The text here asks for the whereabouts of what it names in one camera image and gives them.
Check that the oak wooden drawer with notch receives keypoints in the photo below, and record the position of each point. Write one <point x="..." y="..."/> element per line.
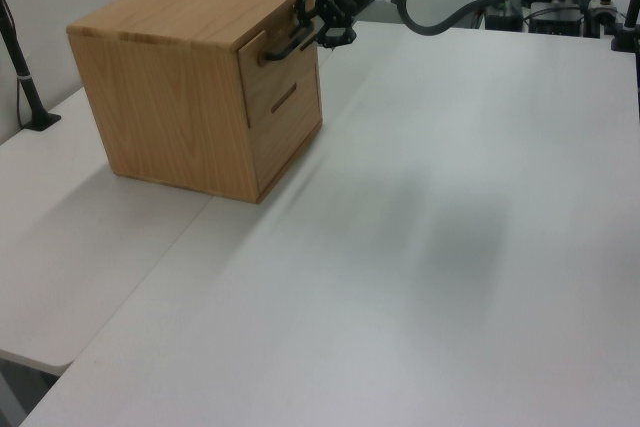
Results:
<point x="280" y="82"/>

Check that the oak wooden drawer cabinet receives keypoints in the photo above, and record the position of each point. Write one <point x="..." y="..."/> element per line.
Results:
<point x="165" y="87"/>

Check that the black electronics box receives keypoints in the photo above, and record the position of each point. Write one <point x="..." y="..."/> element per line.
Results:
<point x="555" y="19"/>

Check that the emergency stop button box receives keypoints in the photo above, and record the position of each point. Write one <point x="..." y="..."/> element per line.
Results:
<point x="602" y="7"/>

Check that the black pole with flat foot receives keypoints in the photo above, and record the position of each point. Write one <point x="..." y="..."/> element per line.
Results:
<point x="22" y="77"/>

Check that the black pole with table clamp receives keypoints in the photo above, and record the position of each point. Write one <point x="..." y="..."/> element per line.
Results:
<point x="631" y="17"/>

